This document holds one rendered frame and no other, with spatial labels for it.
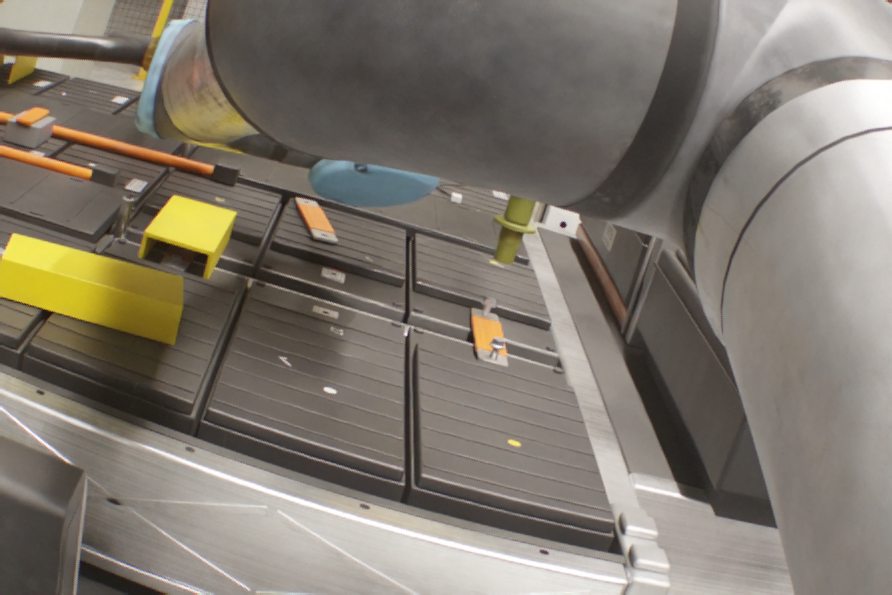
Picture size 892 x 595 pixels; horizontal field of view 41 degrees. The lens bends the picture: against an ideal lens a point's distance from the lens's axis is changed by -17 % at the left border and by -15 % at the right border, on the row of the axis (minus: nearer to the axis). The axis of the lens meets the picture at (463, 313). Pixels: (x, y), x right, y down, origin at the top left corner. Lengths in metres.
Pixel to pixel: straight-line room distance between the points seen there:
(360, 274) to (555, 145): 0.96
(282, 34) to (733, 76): 0.13
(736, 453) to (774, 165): 0.65
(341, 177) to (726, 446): 0.34
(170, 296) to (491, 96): 0.62
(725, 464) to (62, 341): 0.49
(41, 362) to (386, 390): 0.29
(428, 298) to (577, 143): 0.95
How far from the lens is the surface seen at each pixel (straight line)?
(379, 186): 0.95
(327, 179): 0.95
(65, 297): 0.95
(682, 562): 1.07
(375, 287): 1.30
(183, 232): 1.18
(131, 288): 0.96
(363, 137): 0.40
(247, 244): 1.32
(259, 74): 0.41
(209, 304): 1.07
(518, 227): 1.26
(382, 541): 0.83
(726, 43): 0.37
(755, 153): 0.35
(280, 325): 1.08
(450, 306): 1.32
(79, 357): 0.89
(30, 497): 0.67
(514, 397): 1.08
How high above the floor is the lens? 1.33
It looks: 15 degrees down
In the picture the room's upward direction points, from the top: 18 degrees clockwise
